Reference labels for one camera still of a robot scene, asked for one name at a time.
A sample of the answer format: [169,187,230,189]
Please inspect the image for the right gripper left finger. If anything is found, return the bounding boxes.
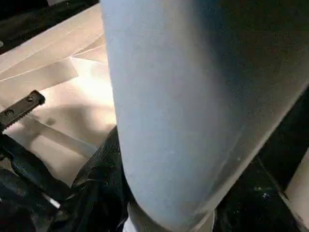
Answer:
[55,127,132,232]

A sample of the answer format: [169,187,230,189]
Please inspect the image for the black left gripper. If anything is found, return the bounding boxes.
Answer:
[0,90,45,132]

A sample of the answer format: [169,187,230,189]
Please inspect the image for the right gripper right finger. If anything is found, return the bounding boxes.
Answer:
[214,157,309,232]

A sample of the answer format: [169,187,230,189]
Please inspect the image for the white plastic table top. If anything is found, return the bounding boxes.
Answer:
[0,2,121,189]

